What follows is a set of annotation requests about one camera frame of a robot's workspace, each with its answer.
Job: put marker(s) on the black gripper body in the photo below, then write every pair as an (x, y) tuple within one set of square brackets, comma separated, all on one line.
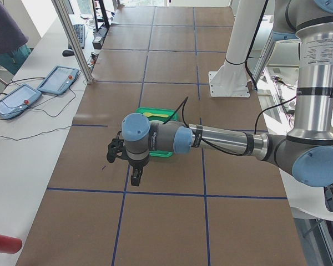
[(139, 164)]

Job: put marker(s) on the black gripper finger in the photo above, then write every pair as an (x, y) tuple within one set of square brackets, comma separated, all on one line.
[(135, 178)]

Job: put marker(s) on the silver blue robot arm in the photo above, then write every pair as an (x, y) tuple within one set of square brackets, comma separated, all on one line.
[(306, 151)]

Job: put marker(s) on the yellow plastic spoon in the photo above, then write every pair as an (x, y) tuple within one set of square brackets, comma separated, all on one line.
[(149, 114)]

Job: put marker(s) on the green plastic tray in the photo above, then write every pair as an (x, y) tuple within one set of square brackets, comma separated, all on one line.
[(162, 131)]

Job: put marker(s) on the blue teach pendant far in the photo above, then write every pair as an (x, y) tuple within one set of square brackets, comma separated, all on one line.
[(59, 80)]

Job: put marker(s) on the blue teach pendant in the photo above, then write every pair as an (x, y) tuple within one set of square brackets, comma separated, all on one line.
[(59, 80), (14, 103)]

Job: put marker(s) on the black computer mouse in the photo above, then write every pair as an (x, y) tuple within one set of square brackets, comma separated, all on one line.
[(67, 53)]

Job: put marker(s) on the blue teach pendant near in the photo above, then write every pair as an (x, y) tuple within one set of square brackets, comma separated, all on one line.
[(14, 103)]

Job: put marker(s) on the black keyboard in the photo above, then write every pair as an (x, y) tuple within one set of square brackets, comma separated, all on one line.
[(79, 30)]

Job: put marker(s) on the red cylinder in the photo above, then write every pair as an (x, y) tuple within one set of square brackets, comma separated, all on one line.
[(9, 245)]

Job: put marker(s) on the person in dark shirt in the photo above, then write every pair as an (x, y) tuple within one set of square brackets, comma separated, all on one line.
[(14, 50)]

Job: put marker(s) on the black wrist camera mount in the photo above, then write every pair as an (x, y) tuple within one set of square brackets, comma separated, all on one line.
[(116, 149)]

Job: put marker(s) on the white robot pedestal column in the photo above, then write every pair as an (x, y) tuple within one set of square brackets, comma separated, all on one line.
[(231, 80)]

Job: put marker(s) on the aluminium frame post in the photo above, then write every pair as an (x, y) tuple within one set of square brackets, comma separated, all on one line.
[(64, 18)]

